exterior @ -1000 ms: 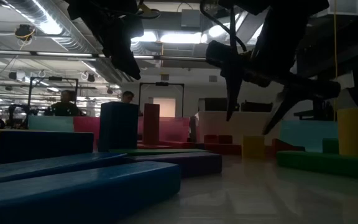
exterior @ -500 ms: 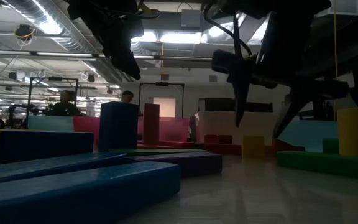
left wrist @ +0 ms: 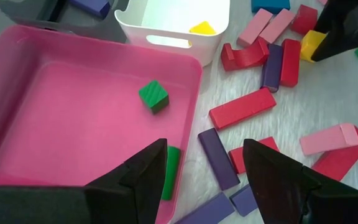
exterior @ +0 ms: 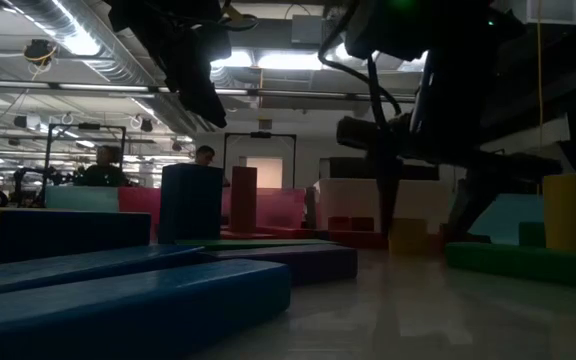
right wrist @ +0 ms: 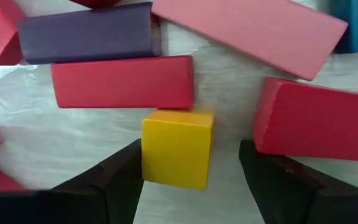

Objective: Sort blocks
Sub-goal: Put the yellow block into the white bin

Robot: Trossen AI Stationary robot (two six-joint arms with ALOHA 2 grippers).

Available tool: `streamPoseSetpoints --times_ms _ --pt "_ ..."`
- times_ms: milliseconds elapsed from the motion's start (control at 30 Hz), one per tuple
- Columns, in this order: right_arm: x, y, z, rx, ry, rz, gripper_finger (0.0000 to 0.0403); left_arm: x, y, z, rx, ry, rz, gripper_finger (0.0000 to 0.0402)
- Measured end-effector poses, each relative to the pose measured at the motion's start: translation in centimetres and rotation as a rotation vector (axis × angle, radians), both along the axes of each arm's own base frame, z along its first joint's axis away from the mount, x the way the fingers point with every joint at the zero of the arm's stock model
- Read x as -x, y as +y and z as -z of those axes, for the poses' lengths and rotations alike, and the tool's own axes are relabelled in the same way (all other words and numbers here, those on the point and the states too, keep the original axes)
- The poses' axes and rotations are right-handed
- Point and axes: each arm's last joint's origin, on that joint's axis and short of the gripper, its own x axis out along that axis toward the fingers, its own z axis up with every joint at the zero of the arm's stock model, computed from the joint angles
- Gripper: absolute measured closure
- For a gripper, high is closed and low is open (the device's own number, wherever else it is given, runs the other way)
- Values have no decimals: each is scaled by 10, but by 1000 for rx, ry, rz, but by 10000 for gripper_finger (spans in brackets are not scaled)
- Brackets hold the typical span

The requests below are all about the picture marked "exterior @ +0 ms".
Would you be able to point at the white plastic bin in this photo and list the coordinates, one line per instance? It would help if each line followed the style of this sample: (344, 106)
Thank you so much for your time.
(348, 200)

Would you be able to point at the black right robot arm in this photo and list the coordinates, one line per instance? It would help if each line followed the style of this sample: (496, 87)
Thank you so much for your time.
(393, 30)

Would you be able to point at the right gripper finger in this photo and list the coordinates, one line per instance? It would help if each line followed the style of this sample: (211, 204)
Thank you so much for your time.
(488, 182)
(388, 175)

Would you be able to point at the person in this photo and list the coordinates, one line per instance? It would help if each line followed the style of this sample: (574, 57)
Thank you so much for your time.
(204, 155)
(103, 170)

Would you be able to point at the large pink plastic bin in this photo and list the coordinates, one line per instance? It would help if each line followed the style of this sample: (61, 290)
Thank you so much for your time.
(278, 207)

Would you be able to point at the small teal plastic bin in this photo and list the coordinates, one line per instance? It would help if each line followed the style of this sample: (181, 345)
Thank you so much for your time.
(82, 198)

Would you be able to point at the yellow wooden cylinder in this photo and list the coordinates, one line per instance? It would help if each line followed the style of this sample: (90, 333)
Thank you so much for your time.
(573, 210)

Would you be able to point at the ceiling light panel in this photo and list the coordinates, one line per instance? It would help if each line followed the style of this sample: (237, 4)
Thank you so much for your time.
(238, 59)
(291, 61)

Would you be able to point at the large teal plastic bin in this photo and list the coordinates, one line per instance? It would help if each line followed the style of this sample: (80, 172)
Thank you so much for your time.
(513, 215)

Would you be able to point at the long ribbed silver duct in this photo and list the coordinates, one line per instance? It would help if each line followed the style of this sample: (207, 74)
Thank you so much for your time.
(93, 50)

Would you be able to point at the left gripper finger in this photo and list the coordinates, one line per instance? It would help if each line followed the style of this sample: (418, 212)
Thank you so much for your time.
(195, 70)

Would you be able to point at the long blue wooden block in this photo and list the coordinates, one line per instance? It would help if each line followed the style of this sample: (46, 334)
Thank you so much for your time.
(68, 267)

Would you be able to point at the small yellow wooden block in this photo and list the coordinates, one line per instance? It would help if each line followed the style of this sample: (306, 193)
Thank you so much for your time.
(410, 235)

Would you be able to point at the small red plastic bin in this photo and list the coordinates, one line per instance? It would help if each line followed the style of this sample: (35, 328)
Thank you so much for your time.
(138, 205)

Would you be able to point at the long green wooden block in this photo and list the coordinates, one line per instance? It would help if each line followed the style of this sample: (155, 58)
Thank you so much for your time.
(518, 262)

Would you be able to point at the purple wooden block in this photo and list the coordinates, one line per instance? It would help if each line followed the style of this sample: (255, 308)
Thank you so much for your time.
(298, 262)

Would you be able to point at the black monitor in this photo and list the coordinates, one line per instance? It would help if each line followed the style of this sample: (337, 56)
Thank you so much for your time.
(348, 168)

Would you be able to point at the black gantry frame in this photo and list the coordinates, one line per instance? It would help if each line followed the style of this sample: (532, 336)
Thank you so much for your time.
(88, 126)
(260, 134)

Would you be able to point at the pink wooden block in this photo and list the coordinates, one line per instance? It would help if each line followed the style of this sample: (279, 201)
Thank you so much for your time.
(244, 200)

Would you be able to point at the grey ceiling box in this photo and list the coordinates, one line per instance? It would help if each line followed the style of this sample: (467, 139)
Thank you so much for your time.
(307, 30)

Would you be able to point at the long red wooden block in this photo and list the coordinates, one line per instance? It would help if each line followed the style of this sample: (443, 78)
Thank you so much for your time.
(248, 235)

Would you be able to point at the red arch wooden block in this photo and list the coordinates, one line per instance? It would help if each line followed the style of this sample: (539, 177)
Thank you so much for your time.
(350, 223)

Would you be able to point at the long ceiling pipe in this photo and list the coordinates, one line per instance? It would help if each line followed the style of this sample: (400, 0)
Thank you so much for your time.
(93, 87)

